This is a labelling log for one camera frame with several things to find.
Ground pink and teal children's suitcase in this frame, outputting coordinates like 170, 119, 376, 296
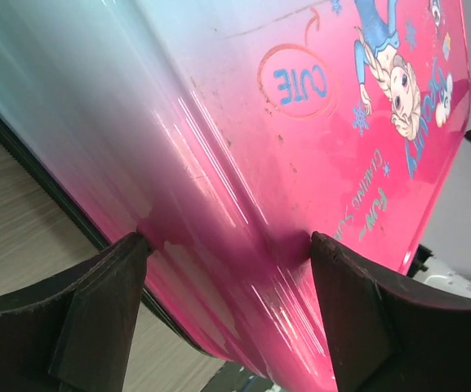
0, 1, 470, 391

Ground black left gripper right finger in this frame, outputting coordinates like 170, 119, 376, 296
310, 232, 471, 391

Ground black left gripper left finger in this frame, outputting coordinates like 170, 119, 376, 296
0, 233, 151, 391

